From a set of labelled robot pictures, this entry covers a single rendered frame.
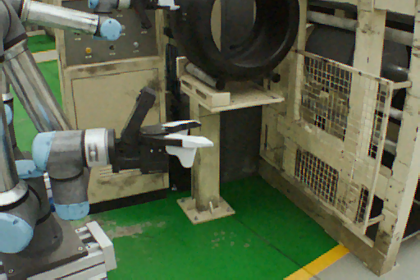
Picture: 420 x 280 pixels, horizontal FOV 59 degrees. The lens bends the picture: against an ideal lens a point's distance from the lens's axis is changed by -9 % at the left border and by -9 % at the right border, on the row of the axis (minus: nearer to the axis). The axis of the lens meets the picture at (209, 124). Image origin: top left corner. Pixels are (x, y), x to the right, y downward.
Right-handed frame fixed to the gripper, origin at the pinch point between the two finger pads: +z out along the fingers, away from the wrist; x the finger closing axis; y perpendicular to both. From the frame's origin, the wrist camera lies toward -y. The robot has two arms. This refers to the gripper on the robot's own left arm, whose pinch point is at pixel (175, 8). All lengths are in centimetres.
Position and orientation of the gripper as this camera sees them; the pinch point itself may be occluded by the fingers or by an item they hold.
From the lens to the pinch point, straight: 166.5
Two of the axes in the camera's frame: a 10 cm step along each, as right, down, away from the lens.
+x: -4.2, -3.4, 8.4
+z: 9.0, -0.4, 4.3
